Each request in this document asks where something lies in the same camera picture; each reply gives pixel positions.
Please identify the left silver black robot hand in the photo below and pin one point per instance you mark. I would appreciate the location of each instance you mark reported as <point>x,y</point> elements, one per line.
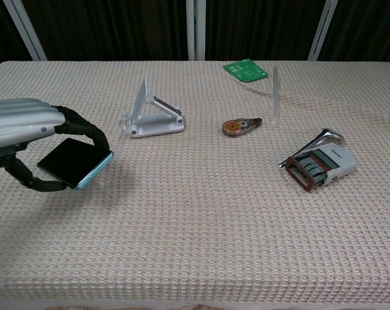
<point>17,119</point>

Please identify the black smartphone blue edge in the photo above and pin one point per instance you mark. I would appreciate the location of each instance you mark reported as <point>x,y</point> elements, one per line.
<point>69,161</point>

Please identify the white folding phone stand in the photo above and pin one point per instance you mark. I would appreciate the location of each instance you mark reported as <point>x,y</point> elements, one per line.
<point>156,127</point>

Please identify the black pleated curtain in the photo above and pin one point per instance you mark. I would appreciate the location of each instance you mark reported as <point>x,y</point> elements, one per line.
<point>1,35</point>
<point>111,29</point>
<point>262,29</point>
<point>366,29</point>

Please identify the beige waffle tablecloth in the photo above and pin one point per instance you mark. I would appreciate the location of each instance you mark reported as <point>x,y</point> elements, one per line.
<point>195,226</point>

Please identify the brown correction tape dispenser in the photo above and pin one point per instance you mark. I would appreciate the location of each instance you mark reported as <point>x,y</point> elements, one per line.
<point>235,127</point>

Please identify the green circuit board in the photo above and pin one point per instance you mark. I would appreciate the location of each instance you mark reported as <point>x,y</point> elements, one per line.
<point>245,71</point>

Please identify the clear plastic tube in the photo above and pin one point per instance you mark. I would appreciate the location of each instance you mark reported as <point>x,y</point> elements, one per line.
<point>275,97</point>

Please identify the white date stamp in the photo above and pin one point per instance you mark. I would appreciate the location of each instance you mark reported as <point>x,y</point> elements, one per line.
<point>335,161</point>

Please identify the aluminium frame post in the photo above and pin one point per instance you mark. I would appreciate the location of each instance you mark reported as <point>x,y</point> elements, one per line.
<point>322,29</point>
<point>25,29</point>
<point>195,29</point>

